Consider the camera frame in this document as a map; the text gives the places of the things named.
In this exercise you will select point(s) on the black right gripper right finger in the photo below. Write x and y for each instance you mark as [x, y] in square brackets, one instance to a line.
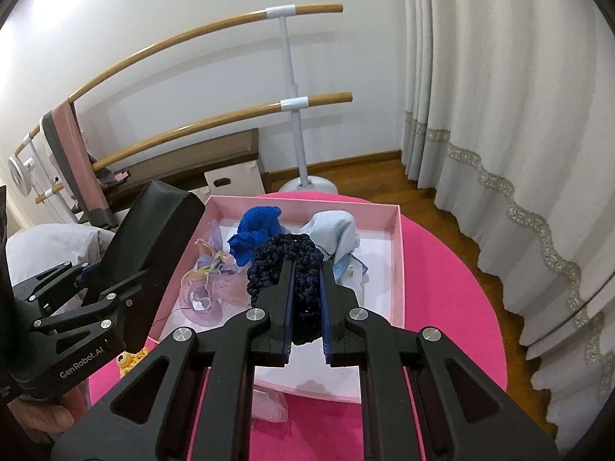
[422, 397]

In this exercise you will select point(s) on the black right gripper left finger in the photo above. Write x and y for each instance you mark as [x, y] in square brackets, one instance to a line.
[190, 398]

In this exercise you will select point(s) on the royal blue fuzzy cloth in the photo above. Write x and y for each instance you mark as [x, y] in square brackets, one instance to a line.
[258, 224]

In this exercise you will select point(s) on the person's left hand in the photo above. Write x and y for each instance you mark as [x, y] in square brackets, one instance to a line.
[41, 420]

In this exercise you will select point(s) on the dark navy knitted scrunchie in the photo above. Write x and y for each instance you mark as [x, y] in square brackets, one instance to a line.
[292, 263]

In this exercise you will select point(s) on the white wooden ballet barre stand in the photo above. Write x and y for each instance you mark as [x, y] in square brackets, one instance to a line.
[293, 104]

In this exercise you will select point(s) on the light blue cartoon print cloth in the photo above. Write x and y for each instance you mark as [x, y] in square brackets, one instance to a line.
[334, 234]

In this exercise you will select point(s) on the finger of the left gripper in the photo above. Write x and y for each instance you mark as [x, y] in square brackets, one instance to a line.
[50, 290]
[96, 311]

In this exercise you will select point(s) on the pink rectangular storage box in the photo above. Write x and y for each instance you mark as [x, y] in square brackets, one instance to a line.
[228, 211]

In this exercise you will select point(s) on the grey white pillow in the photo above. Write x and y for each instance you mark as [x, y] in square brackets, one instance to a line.
[32, 251]

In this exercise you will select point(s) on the clear plastic bags bundle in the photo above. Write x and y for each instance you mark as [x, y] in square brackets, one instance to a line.
[269, 405]

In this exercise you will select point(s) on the cream curtain with lace trim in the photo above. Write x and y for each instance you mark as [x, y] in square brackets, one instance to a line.
[510, 119]

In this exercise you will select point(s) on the yellow crochet toy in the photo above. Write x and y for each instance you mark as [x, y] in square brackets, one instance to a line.
[126, 361]

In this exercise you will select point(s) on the small white desk fan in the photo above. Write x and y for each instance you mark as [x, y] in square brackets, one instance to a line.
[21, 173]

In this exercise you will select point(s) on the lilac organza scrunchie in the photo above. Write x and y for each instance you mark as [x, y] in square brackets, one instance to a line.
[215, 288]

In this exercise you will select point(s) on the low white drawer cabinet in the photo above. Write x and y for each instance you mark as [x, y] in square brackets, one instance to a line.
[229, 165]

